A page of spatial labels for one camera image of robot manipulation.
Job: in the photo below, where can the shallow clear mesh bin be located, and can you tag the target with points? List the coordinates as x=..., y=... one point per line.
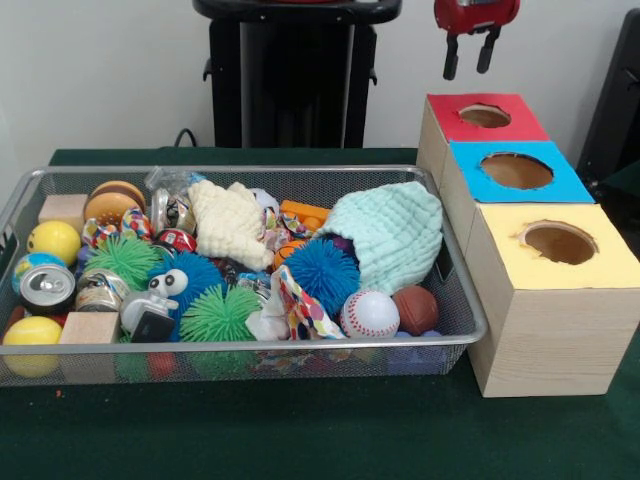
x=200, y=365

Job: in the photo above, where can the toy hamburger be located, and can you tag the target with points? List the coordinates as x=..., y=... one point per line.
x=114, y=200

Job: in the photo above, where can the blue spiky ball with eyes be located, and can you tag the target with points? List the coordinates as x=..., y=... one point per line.
x=320, y=270
x=197, y=275

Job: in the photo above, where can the wooden box with three holes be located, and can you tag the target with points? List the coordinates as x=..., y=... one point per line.
x=545, y=340

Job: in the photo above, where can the black upright panel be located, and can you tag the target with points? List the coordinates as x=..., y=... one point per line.
x=615, y=100

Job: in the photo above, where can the white baseball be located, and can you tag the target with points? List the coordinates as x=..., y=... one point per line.
x=370, y=315

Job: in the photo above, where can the cream white cloth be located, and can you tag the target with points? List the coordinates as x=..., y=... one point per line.
x=230, y=230

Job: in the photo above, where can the black soda can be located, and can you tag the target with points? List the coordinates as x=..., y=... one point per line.
x=46, y=289

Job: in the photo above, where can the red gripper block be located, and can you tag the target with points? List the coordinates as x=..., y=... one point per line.
x=475, y=15

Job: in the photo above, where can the dark green table cloth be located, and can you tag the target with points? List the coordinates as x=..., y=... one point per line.
x=625, y=190
x=300, y=435

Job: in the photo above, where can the green spiky ball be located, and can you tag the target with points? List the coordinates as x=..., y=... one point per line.
x=220, y=315
x=120, y=260

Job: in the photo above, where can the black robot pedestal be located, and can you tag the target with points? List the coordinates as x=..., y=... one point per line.
x=280, y=75

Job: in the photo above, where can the brown toy football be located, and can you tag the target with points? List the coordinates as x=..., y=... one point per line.
x=416, y=310

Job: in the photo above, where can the mint green cloth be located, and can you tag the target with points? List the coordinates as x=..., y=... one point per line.
x=395, y=230

